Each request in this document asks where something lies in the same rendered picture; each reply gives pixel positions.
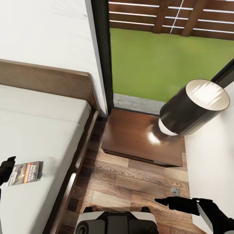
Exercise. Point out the fixed window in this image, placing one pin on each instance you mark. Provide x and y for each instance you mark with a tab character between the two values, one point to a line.
150	49

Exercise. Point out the table lamp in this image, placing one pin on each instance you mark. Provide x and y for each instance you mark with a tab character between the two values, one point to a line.
198	102

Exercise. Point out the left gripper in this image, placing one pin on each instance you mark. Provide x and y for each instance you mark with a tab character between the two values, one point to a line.
7	167

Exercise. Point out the hardback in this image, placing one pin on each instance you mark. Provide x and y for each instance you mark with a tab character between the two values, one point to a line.
24	173

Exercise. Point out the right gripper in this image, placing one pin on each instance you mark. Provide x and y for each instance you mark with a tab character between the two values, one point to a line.
175	203

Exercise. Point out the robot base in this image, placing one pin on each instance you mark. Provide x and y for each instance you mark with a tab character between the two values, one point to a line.
91	222

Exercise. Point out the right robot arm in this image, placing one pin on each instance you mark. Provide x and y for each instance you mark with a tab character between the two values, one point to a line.
216	220

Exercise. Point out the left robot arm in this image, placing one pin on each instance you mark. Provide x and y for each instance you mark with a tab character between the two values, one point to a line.
5	173

